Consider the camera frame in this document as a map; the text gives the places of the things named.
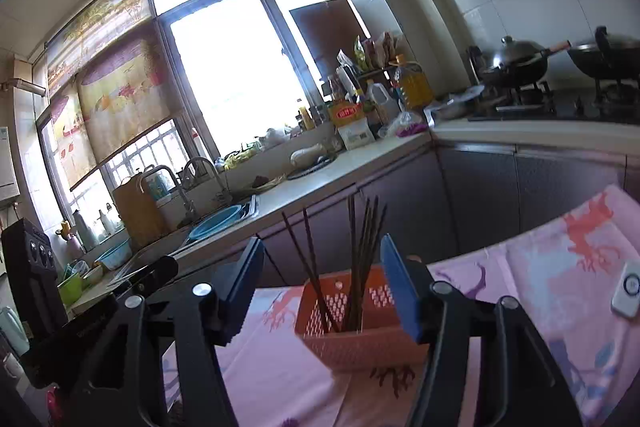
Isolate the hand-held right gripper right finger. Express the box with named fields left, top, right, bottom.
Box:
left=380, top=234, right=583, bottom=427

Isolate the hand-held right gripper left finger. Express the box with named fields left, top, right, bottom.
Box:
left=87, top=237, right=265, bottom=427

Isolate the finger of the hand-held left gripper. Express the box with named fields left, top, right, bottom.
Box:
left=112, top=255, right=179, bottom=305

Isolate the bundle of wooden chopsticks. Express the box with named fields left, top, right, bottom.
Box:
left=281, top=194, right=388, bottom=334

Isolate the orange plastic utensil basket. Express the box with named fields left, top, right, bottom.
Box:
left=294, top=269, right=433, bottom=373

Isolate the steel kitchen sink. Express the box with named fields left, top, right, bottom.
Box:
left=107, top=194, right=261, bottom=283

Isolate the green plastic cup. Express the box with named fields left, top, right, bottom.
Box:
left=57, top=272, right=84, bottom=306

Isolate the pale green kettle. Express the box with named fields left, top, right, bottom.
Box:
left=0, top=307, right=31, bottom=358

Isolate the small blue plastic basin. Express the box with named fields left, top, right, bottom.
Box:
left=95, top=241, right=133, bottom=271

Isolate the wooden cutting board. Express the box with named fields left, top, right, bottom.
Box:
left=112, top=175, right=168, bottom=248

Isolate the metal kitchen faucet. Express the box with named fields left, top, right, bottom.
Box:
left=141, top=164, right=197, bottom=219
left=181, top=156, right=233, bottom=206

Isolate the pink floral tablecloth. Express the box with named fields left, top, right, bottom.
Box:
left=160, top=184, right=640, bottom=427

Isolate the grey kitchen cabinet counter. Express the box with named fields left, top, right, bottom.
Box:
left=70, top=117, right=640, bottom=293

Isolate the white water heater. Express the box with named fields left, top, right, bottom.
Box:
left=0, top=127, right=21, bottom=200

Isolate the white radish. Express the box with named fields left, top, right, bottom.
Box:
left=291, top=144, right=327, bottom=168

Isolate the purple plastic bag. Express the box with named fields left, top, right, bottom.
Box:
left=387, top=109, right=431, bottom=138

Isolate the orange and white box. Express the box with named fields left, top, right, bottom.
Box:
left=327, top=99, right=376, bottom=151

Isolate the printed roller blind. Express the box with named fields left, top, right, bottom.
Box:
left=45, top=0, right=173, bottom=188

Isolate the white plastic jug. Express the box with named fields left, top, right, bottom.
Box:
left=366, top=80, right=401, bottom=126

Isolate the metal tray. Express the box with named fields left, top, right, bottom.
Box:
left=425, top=92, right=482, bottom=120

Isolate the yellow cooking oil bottle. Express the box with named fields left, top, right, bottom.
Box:
left=392, top=54, right=435, bottom=110

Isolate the white round-button remote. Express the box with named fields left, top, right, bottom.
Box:
left=611, top=259, right=640, bottom=319

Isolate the kitchen window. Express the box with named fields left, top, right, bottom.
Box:
left=37, top=0, right=371, bottom=228

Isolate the condiment rack with packets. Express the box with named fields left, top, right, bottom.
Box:
left=335, top=32, right=402, bottom=80

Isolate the black gas stove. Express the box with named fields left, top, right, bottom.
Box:
left=467, top=79, right=640, bottom=124

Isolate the black wok with lid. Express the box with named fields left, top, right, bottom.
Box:
left=567, top=26, right=640, bottom=80

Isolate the black wok with wooden handle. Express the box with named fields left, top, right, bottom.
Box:
left=470, top=36, right=572, bottom=90

